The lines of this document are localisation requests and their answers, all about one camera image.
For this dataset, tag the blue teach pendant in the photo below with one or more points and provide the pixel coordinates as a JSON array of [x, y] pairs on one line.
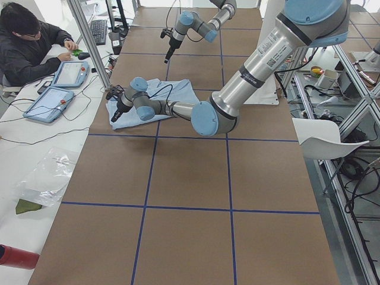
[[49, 105], [70, 74]]

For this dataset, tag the light blue button shirt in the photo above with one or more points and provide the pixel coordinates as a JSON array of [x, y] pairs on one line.
[[166, 92]]

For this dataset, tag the clear plastic bag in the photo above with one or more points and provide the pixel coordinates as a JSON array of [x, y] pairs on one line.
[[45, 184]]

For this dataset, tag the lower blue teach pendant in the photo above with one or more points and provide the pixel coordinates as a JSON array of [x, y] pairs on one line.
[[49, 105]]

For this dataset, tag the black keyboard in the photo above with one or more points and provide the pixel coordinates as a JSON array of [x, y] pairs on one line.
[[98, 29]]

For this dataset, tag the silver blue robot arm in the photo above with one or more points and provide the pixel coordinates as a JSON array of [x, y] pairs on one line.
[[190, 20], [300, 23]]

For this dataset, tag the red water bottle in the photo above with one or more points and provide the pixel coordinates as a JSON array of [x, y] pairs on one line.
[[18, 258]]

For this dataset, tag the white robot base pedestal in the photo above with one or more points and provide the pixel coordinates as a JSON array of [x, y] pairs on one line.
[[266, 94]]

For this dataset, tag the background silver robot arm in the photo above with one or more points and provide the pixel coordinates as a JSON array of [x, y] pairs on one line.
[[367, 61]]

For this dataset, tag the upper blue teach pendant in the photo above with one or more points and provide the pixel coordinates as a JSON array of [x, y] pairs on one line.
[[70, 74]]

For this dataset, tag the white plastic chair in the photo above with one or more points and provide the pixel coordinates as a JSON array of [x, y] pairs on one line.
[[320, 139]]

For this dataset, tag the small black phone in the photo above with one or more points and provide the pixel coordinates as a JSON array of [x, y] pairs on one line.
[[43, 87]]

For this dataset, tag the aluminium frame post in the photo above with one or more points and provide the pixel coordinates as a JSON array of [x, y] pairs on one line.
[[90, 44]]

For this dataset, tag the green cloth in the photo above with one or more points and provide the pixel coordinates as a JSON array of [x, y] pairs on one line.
[[24, 206]]

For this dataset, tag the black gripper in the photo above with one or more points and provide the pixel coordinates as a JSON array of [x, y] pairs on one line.
[[119, 108], [171, 45]]

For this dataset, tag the seated person in black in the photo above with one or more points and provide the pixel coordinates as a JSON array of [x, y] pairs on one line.
[[30, 49]]

